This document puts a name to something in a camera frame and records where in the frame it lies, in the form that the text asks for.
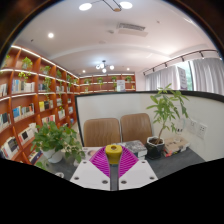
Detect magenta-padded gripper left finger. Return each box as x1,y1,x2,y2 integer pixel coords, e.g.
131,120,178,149
69,146,112,192

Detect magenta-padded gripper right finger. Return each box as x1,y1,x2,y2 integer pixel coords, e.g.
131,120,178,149
118,146,159,191

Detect yellow charger block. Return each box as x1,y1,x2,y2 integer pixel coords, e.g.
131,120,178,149
105,144,123,165

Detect dark blue book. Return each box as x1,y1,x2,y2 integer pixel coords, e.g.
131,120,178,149
136,151,148,160

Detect tall plant in black pot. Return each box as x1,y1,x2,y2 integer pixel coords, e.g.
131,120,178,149
145,83,190,160

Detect brown padded chair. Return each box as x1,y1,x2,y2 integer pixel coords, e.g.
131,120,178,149
82,117,122,148
119,112,154,146

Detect pile of assorted books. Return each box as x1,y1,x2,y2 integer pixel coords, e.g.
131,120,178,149
163,136,191,158

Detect small green plant cutting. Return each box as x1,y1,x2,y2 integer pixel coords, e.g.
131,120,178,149
34,160,48,171

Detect leafy plant in white pot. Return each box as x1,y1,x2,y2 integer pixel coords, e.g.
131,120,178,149
30,120,86,164

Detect clear acrylic sign stand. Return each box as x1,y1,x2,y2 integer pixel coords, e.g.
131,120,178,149
174,118,186,138

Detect white sign board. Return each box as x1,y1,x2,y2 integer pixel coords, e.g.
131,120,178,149
116,79,126,92

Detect white standing banner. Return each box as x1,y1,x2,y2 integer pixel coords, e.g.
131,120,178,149
176,66,189,91

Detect orange wooden bookshelf unit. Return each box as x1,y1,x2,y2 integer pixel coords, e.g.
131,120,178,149
0,44,137,164

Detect multi-bulb ceiling lamp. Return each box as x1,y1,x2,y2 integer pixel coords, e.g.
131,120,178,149
95,60,115,74

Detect white sheer curtain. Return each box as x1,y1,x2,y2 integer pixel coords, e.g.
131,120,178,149
144,57,224,96

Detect recessed ceiling lights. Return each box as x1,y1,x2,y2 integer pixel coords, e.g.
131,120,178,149
47,31,136,74

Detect ceiling air vent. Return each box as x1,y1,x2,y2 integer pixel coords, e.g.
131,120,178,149
115,22,149,38

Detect white wall outlet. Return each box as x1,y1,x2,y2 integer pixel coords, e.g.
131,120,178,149
188,119,198,134
196,123,208,140

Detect black track light rail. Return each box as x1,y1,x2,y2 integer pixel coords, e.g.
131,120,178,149
142,49,219,76

